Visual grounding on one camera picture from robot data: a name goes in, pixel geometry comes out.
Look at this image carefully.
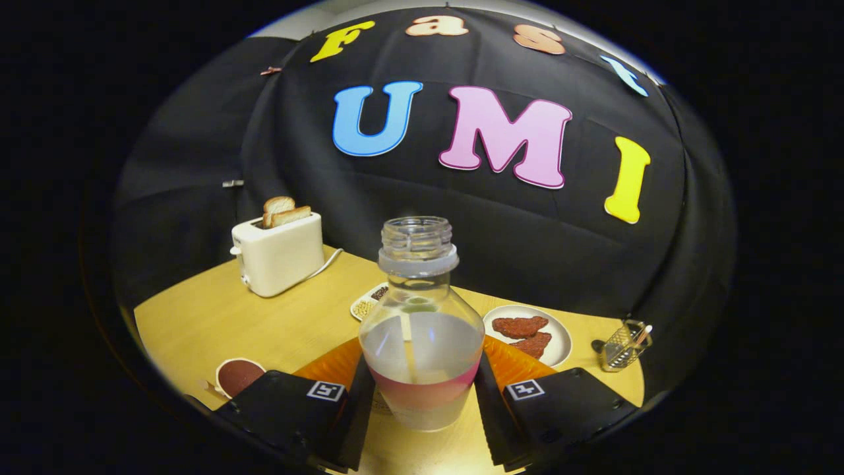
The white divided dish with grains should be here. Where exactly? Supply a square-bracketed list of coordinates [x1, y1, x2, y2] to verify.
[350, 282, 390, 322]

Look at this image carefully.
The red meat patty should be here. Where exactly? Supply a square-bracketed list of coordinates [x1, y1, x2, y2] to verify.
[492, 316, 549, 340]
[509, 332, 553, 360]

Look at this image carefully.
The beige cup with wooden handle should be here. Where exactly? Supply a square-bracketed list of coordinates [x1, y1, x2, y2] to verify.
[198, 358, 267, 400]

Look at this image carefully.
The metal wire holder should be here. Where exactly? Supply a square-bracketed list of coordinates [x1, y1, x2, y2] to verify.
[599, 319, 653, 373]

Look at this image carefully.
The clear juice bottle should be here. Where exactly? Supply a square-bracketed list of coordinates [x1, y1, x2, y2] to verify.
[359, 216, 487, 433]

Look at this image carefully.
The white toaster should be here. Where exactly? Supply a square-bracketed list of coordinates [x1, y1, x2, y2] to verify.
[230, 212, 326, 298]

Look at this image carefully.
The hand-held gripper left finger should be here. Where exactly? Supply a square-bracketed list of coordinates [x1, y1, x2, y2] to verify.
[212, 338, 377, 473]

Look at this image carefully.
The toast slice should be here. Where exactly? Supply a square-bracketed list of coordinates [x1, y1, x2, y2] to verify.
[263, 196, 296, 228]
[269, 206, 312, 229]

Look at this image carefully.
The white round plate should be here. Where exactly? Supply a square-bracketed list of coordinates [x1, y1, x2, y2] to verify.
[483, 304, 573, 368]

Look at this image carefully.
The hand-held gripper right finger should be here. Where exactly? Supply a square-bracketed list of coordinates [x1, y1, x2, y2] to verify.
[475, 336, 640, 473]

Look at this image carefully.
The wooden table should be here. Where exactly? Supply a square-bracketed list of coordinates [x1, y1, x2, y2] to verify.
[134, 245, 646, 475]

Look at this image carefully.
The white toaster cable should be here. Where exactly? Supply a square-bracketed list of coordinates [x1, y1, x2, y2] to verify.
[303, 248, 344, 281]

